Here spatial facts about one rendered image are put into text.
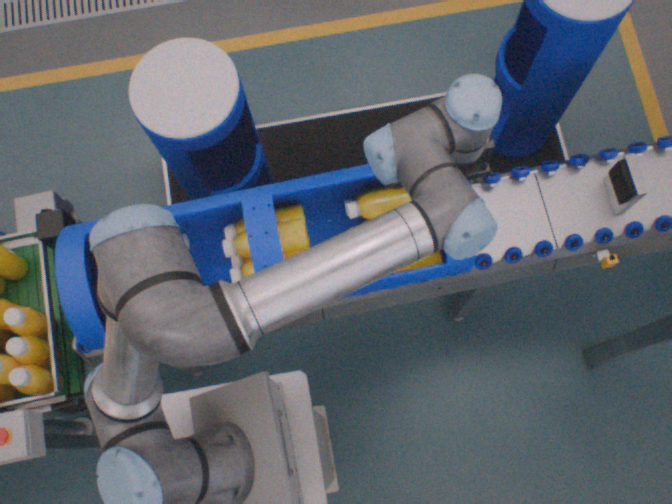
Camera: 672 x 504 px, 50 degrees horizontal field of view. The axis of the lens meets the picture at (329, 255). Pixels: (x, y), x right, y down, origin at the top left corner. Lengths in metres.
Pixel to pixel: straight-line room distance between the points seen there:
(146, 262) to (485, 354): 1.95
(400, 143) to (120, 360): 0.52
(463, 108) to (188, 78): 1.03
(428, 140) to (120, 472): 0.71
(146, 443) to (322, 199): 0.76
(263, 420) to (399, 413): 1.41
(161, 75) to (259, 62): 1.22
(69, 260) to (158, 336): 0.73
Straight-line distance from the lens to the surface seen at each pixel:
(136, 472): 1.21
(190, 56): 1.92
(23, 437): 1.70
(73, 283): 1.56
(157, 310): 0.87
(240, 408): 1.33
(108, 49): 3.26
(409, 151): 0.97
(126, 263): 0.92
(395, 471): 2.65
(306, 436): 1.50
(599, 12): 2.03
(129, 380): 1.16
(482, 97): 1.00
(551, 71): 2.21
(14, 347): 1.75
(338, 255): 0.88
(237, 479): 1.31
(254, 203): 1.53
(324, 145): 2.73
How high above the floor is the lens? 2.65
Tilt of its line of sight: 75 degrees down
